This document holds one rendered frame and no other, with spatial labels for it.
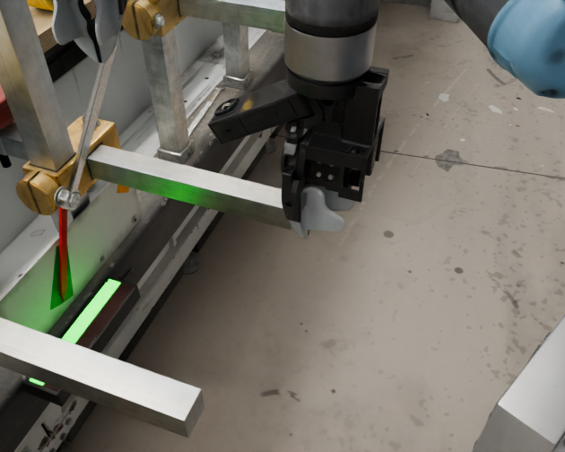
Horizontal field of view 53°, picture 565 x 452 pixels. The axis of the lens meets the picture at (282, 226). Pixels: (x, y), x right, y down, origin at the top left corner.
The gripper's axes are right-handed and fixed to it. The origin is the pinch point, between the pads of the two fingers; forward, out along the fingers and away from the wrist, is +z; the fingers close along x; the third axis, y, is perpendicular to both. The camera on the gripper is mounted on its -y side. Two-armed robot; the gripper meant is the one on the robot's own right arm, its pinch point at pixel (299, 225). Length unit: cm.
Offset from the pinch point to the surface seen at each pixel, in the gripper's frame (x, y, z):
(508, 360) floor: 54, 40, 83
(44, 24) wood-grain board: 20, -47, -7
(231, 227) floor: 73, -47, 83
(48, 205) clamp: -8.4, -26.9, -1.5
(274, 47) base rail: 62, -27, 13
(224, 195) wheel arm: -1.5, -8.3, -3.2
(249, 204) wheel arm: -1.5, -5.4, -2.8
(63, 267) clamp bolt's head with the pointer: -10.7, -25.8, 6.1
